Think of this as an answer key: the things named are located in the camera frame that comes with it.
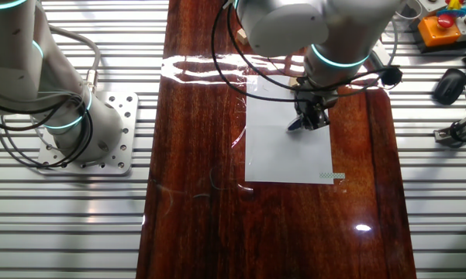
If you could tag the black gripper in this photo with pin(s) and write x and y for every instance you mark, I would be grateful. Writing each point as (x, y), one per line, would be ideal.
(316, 100)

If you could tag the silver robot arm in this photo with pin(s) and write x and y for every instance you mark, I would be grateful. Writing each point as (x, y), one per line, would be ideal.
(19, 58)

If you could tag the green patterned tape strip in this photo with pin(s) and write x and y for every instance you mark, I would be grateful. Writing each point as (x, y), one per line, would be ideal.
(331, 175)

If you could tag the white paper sheet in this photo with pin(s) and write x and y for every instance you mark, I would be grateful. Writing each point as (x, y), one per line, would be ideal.
(287, 159)

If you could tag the black computer mouse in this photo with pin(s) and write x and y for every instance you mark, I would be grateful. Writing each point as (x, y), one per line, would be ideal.
(449, 87)

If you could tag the orange emergency stop box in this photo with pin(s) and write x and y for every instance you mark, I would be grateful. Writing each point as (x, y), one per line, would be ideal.
(434, 36)

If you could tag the yellow and blue toy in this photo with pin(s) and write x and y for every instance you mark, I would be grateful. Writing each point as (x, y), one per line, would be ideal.
(453, 4)

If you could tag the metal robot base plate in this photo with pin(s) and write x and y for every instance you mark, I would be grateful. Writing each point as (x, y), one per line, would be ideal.
(126, 155)

